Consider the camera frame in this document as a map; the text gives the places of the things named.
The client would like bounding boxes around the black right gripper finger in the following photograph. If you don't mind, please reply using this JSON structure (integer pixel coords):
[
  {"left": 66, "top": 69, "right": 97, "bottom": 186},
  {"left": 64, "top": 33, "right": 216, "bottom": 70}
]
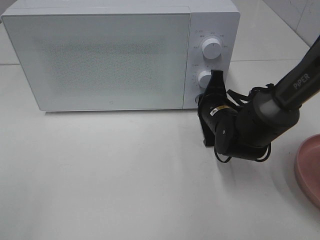
[{"left": 204, "top": 69, "right": 227, "bottom": 95}]

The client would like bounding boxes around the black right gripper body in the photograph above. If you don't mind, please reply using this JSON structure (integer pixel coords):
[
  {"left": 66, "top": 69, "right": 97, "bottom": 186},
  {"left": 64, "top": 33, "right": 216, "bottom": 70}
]
[{"left": 197, "top": 89, "right": 238, "bottom": 133}]

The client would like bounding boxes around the round white door button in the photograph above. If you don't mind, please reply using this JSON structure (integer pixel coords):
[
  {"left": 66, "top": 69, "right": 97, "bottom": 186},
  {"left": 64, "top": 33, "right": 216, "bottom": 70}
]
[{"left": 195, "top": 94, "right": 201, "bottom": 105}]

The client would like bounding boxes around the pink round plate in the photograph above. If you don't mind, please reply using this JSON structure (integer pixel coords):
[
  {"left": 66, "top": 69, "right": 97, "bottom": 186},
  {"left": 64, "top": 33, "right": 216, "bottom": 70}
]
[{"left": 294, "top": 134, "right": 320, "bottom": 209}]

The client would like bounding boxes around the white microwave door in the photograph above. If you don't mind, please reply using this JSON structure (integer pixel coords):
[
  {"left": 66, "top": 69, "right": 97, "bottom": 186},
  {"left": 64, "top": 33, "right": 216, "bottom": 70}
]
[{"left": 3, "top": 14, "right": 190, "bottom": 112}]

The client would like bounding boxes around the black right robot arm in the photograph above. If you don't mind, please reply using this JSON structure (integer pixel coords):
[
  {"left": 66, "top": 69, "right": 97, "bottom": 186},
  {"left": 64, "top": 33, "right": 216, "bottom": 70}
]
[{"left": 197, "top": 39, "right": 320, "bottom": 163}]

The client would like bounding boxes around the lower white timer knob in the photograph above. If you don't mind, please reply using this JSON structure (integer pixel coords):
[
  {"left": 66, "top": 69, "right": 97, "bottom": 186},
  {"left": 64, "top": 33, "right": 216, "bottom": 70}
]
[{"left": 197, "top": 70, "right": 212, "bottom": 89}]

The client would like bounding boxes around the upper white power knob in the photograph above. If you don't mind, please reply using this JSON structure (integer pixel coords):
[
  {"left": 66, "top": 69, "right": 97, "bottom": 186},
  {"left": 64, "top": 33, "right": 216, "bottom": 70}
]
[{"left": 201, "top": 36, "right": 223, "bottom": 60}]

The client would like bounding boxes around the white microwave oven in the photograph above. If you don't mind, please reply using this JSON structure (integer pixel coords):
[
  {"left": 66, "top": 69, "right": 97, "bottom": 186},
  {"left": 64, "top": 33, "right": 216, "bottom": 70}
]
[{"left": 1, "top": 0, "right": 241, "bottom": 110}]

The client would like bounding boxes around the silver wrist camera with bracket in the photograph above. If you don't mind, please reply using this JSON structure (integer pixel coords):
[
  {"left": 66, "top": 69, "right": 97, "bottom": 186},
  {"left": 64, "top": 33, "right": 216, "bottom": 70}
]
[{"left": 198, "top": 113, "right": 215, "bottom": 147}]

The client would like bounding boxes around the black camera cable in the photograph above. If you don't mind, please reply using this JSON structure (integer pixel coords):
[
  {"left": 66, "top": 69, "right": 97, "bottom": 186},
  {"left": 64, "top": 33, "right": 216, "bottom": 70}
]
[{"left": 212, "top": 83, "right": 275, "bottom": 164}]

